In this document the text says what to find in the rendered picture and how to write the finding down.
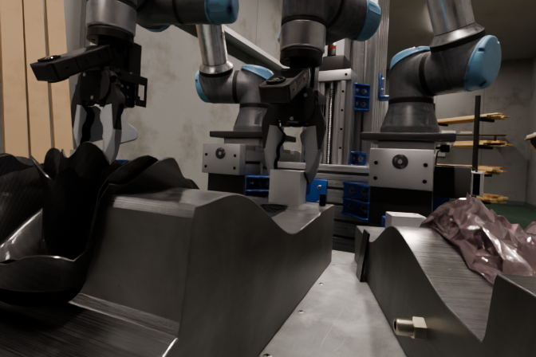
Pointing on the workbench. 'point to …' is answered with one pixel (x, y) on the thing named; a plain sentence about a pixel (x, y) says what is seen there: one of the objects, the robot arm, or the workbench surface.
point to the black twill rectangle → (362, 255)
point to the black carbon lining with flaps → (67, 211)
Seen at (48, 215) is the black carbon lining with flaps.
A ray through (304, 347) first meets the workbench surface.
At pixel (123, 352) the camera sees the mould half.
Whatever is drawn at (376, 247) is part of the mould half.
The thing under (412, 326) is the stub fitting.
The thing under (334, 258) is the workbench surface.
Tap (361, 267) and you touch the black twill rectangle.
